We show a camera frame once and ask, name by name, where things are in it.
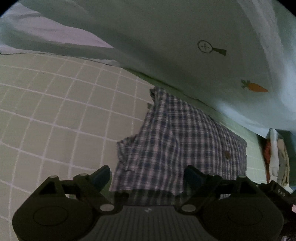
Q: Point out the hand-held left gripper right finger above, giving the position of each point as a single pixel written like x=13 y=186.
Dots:
x=193 y=176

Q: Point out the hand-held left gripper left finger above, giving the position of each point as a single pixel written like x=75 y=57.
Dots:
x=101 y=176

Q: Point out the blue plaid shirt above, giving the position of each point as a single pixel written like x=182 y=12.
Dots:
x=173 y=139

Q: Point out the beige folded garment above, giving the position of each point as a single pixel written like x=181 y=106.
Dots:
x=284 y=162

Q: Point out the white folded garment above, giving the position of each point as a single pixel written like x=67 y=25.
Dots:
x=274 y=153

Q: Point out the red folded garment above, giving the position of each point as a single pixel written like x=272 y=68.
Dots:
x=267 y=151

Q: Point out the pale printed bed sheet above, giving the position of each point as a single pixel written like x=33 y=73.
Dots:
x=161 y=34

